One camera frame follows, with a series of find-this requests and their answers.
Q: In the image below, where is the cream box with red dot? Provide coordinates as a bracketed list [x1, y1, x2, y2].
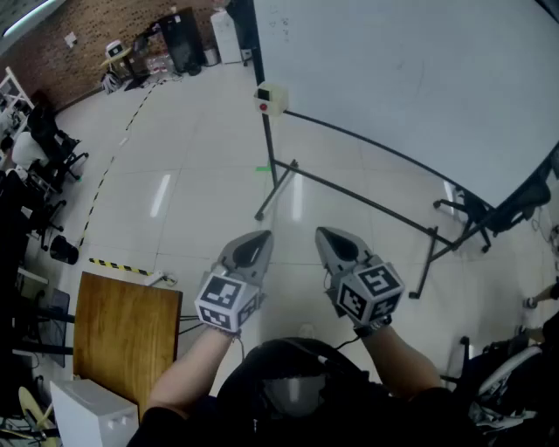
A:
[253, 81, 290, 117]

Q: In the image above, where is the white light strip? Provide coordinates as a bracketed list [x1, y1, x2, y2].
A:
[1, 0, 54, 37]

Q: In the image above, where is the black wrist strap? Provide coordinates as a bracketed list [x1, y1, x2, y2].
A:
[353, 317, 393, 338]

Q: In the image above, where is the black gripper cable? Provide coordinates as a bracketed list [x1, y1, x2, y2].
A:
[334, 332, 364, 351]

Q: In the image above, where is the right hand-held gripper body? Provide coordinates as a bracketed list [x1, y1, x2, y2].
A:
[324, 255, 406, 329]

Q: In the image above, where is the brown wooden table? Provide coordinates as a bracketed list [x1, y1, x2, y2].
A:
[72, 271, 183, 421]

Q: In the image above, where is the person's dark clothing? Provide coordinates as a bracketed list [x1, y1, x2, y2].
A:
[126, 337, 481, 447]

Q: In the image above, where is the person's right forearm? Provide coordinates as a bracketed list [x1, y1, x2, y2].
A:
[360, 325, 446, 401]

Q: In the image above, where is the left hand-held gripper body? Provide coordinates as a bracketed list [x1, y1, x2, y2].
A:
[194, 260, 268, 333]

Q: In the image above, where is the small round yellow table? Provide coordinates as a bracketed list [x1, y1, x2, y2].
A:
[100, 46, 135, 89]

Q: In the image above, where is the pack of water bottles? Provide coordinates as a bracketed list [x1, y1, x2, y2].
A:
[145, 53, 172, 74]

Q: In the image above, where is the whiteboard on black stand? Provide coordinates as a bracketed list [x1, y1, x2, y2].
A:
[252, 0, 559, 300]

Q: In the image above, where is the long yellow black tape line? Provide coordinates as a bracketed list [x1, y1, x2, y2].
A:
[77, 80, 159, 251]

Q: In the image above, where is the white water dispenser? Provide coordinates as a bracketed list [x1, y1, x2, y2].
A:
[210, 10, 244, 65]

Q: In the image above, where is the brown bead bracelet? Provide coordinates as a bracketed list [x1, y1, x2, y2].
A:
[204, 323, 242, 340]

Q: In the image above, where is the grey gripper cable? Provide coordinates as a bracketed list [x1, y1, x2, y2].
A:
[231, 330, 246, 364]

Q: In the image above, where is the white shelving rack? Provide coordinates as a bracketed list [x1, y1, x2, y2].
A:
[0, 66, 36, 134]

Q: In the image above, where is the black waste bin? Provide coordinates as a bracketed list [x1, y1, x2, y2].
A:
[49, 234, 80, 266]

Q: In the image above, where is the person's left forearm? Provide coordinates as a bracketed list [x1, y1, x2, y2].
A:
[146, 325, 241, 420]

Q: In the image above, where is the black and white chair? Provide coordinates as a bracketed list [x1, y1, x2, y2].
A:
[440, 313, 559, 437]

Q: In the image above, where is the white plastic case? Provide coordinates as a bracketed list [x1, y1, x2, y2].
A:
[49, 378, 141, 447]

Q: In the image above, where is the short yellow black tape strip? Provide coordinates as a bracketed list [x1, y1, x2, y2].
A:
[88, 257, 155, 278]

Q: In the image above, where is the black cabinet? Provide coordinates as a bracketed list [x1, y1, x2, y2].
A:
[157, 7, 207, 76]

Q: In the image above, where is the pale yellow round stool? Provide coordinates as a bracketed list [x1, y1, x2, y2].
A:
[17, 386, 59, 447]

